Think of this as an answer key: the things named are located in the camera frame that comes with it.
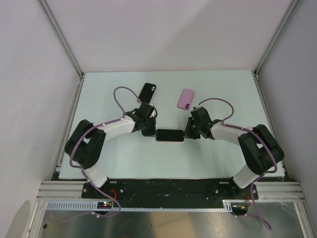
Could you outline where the pink phone case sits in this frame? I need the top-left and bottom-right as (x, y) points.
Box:
(155, 128), (185, 143)

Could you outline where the black phone case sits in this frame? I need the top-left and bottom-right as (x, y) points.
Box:
(138, 83), (157, 104)

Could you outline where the purple phone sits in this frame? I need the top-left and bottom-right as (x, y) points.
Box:
(177, 89), (195, 110)

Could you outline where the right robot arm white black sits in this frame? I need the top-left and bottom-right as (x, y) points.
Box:
(184, 107), (285, 199)

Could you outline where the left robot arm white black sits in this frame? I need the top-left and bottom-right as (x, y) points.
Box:
(64, 102), (158, 198)

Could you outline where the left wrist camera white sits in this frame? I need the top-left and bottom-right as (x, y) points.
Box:
(150, 103), (158, 118)

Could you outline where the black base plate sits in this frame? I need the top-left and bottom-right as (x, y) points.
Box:
(81, 178), (259, 209)

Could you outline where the white slotted cable duct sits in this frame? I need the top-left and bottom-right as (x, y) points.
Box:
(46, 201), (232, 212)

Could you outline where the right controller board with wires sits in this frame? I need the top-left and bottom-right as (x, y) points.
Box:
(231, 194), (251, 218)

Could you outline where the controller board with wires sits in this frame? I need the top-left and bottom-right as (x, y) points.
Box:
(97, 189), (117, 209)
(231, 194), (251, 218)

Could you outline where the left controller board with wires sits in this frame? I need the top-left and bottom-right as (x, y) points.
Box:
(97, 189), (117, 209)

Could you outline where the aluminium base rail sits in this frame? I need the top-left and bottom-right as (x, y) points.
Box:
(37, 181), (306, 202)

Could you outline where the right aluminium frame post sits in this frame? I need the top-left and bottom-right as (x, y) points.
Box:
(253, 0), (302, 79)

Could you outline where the aluminium frame post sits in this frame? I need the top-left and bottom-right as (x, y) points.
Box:
(37, 0), (84, 80)
(253, 0), (302, 79)

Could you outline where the left aluminium frame post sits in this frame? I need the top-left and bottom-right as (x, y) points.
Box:
(37, 0), (84, 80)

